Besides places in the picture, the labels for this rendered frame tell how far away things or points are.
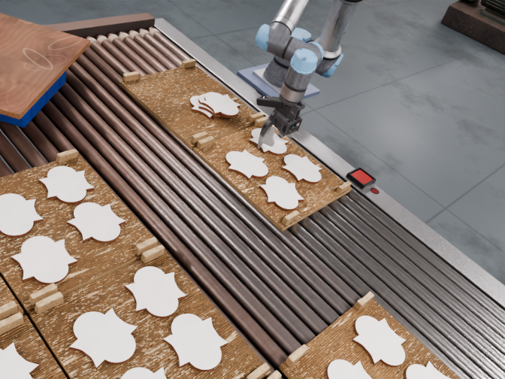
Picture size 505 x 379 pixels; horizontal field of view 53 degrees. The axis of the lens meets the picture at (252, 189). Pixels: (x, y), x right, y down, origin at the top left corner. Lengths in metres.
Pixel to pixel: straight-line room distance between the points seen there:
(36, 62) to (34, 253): 0.70
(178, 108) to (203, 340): 0.91
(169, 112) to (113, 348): 0.91
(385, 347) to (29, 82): 1.23
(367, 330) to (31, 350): 0.77
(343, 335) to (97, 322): 0.58
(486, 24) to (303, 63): 5.23
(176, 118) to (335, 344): 0.92
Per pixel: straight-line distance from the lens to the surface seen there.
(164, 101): 1.85
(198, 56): 2.22
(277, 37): 1.68
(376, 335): 1.34
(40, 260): 1.29
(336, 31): 2.05
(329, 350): 1.28
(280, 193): 1.57
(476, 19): 6.70
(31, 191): 1.46
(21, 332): 1.19
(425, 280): 1.59
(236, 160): 1.63
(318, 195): 1.64
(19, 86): 1.66
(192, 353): 1.16
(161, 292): 1.24
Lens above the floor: 1.94
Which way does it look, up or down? 40 degrees down
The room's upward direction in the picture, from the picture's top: 19 degrees clockwise
